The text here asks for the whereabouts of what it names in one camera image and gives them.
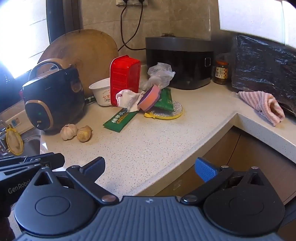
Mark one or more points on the dark blue rice cooker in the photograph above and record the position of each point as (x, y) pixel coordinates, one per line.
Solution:
(57, 92)

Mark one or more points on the white tissue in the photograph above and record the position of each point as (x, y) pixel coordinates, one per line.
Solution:
(126, 98)

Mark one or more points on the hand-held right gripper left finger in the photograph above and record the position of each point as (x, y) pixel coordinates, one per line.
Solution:
(96, 165)

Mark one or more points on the hanging yellow-rimmed scrubber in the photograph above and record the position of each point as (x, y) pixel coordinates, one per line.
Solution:
(14, 142)

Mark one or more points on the white outlet with sticker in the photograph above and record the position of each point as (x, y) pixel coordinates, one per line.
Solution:
(18, 119)

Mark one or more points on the metal faucet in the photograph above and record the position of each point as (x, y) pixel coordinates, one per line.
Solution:
(2, 136)

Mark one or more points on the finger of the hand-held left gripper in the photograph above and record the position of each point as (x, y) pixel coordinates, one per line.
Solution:
(53, 160)
(20, 168)

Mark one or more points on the round wooden cutting board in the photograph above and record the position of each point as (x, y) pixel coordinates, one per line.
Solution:
(92, 53)

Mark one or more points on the clear plastic bag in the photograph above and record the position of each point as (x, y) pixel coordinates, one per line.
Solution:
(159, 73)

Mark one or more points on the wide green packet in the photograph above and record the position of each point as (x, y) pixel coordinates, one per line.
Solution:
(165, 99)

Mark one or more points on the white paper bowl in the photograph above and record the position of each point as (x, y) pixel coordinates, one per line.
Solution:
(101, 92)

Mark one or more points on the steel sink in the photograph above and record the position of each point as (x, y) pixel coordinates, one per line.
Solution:
(30, 143)

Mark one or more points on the white range hood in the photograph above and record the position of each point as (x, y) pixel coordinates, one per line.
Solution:
(254, 18)

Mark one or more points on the silver yellow-rimmed scouring pad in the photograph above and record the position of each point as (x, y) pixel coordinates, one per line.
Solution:
(171, 113)

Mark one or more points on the dark window frame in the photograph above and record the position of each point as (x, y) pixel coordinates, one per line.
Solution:
(64, 18)

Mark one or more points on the black plastic bag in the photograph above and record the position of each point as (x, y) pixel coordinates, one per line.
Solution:
(261, 64)

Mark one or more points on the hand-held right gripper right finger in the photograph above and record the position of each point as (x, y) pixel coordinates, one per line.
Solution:
(204, 170)

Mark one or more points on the grey black rice cooker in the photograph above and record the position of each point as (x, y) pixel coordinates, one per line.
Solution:
(180, 60)

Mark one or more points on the ginger piece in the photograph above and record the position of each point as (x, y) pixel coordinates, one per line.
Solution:
(84, 134)

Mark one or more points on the pink striped towel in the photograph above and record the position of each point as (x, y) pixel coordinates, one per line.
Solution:
(266, 102)

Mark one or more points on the garlic bulb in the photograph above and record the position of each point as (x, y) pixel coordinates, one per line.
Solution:
(69, 132)

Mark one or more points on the narrow green packet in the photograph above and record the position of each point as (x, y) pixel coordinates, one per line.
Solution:
(118, 121)

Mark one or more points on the white wall socket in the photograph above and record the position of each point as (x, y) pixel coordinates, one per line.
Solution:
(133, 2)

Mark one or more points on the green white patterned cloth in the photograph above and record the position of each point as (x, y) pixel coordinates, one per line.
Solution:
(90, 99)

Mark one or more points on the pink purple sponge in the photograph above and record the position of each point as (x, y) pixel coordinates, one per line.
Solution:
(149, 98)

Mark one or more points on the black colander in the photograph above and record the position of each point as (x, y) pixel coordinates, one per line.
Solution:
(9, 85)

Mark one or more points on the red plastic box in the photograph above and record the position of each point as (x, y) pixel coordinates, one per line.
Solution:
(122, 74)

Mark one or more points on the glass sauce jar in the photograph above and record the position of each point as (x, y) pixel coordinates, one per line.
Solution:
(220, 73)

